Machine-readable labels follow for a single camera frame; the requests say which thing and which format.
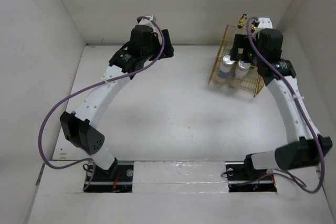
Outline silver lid jar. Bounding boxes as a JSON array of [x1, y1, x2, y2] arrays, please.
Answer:
[[218, 55, 235, 79], [234, 60, 251, 79]]

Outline square bottle dark residue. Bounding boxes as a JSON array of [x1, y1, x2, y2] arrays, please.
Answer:
[[250, 23, 258, 33]]

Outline clear gold spout bottle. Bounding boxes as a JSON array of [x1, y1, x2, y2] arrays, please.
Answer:
[[237, 14, 247, 29]]

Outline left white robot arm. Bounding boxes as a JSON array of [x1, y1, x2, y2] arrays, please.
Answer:
[[60, 24, 174, 180]]

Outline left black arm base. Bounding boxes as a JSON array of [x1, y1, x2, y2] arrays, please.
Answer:
[[83, 162, 134, 193]]

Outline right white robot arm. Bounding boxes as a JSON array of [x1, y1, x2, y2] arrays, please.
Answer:
[[230, 28, 332, 179]]

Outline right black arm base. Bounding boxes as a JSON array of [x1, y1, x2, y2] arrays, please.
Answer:
[[221, 161, 277, 193]]

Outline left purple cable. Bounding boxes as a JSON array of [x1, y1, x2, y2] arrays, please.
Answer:
[[38, 15, 166, 190]]

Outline purple cable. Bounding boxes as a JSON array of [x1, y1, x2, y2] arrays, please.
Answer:
[[246, 16, 326, 194], [38, 15, 166, 190]]

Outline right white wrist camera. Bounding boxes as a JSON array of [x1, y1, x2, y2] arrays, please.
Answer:
[[252, 17, 273, 35]]

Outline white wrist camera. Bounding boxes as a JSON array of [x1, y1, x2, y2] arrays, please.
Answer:
[[252, 17, 273, 35], [137, 15, 156, 30]]

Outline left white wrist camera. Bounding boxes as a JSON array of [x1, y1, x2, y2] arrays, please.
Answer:
[[137, 15, 156, 30]]

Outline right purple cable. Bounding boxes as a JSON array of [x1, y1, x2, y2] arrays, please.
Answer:
[[246, 16, 326, 194]]

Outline yellow wire rack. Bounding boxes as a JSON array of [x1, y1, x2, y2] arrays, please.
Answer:
[[208, 25, 265, 97]]

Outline metal mounting rail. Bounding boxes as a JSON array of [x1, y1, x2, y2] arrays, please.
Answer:
[[115, 159, 247, 185]]

